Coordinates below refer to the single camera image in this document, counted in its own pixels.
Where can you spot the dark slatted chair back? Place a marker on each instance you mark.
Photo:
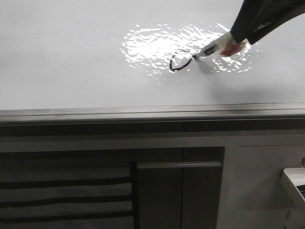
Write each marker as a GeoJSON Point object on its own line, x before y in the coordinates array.
{"type": "Point", "coordinates": [93, 198]}

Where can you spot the white whiteboard marker with tape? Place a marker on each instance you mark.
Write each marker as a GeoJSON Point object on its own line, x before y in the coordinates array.
{"type": "Point", "coordinates": [224, 46]}

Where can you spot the grey cabinet panel with rail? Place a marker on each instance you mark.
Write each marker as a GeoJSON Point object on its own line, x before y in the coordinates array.
{"type": "Point", "coordinates": [177, 195]}

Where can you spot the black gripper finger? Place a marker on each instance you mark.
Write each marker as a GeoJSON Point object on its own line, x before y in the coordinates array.
{"type": "Point", "coordinates": [278, 13]}
{"type": "Point", "coordinates": [247, 16]}

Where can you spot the white plastic tray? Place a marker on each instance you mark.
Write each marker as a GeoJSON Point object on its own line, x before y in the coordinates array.
{"type": "Point", "coordinates": [293, 180]}

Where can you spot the white whiteboard with aluminium frame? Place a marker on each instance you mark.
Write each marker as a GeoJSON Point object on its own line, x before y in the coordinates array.
{"type": "Point", "coordinates": [108, 60]}

